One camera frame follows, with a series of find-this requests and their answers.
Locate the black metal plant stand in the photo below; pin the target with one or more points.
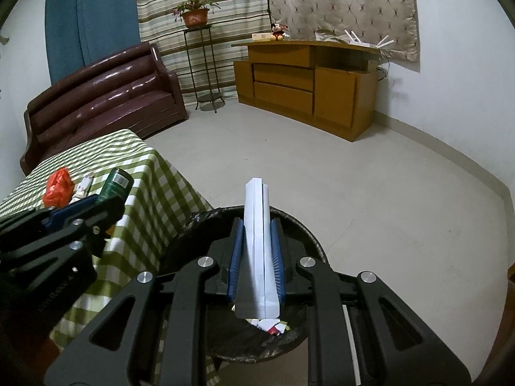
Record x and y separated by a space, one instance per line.
211 98

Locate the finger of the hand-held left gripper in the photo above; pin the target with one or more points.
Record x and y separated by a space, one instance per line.
106 213
72 209

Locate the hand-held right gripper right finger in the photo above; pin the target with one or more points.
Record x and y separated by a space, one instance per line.
277 257

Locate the blue curtain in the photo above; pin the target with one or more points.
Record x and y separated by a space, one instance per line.
88 20

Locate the white snack wrapper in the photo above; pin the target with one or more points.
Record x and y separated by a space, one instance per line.
83 187

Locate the green potted plant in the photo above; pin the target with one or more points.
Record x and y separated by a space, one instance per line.
193 5

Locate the white paper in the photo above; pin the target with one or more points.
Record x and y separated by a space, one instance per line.
257 249

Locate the black trash bin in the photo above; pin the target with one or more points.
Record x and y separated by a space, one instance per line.
241 350

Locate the green checkered tablecloth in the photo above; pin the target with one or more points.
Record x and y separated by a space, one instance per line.
161 193

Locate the mouse plush toy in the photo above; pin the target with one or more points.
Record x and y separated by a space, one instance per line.
277 32

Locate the wooden cabinet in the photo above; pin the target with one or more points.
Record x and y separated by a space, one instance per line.
334 96

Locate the white and red wrapper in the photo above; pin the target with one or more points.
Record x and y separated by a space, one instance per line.
265 325

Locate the beige patterned curtain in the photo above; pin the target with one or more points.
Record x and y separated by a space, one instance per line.
342 0

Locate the clear plastic bag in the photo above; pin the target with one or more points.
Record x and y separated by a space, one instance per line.
328 36

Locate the green can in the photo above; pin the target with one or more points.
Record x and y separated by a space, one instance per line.
116 183

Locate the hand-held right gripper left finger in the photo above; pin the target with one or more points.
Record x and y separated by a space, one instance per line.
236 257

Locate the orange flower pot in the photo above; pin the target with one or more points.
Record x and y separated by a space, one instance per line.
196 18

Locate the white router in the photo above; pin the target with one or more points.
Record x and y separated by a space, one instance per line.
356 39

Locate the brown leather sofa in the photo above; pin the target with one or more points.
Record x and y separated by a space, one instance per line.
100 104

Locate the flat beige box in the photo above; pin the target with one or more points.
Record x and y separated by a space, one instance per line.
261 37

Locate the red plastic bag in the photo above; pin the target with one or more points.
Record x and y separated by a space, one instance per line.
58 189

